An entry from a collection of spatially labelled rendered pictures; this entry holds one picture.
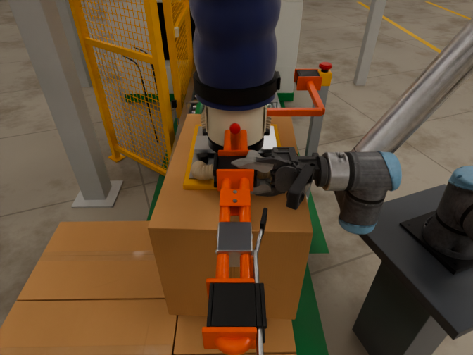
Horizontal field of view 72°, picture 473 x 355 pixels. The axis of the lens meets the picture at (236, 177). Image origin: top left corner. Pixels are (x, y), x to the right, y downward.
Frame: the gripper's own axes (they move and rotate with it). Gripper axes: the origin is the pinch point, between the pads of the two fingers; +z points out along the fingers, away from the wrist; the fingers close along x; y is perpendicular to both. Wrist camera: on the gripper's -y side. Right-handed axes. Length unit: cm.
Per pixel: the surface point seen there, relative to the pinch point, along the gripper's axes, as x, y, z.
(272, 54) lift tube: 20.2, 22.4, -9.0
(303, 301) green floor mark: -117, 40, -38
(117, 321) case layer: -63, 1, 41
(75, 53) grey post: -76, 337, 184
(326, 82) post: -22, 111, -50
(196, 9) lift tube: 30.0, 22.4, 8.8
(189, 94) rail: -58, 179, 33
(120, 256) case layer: -63, 29, 47
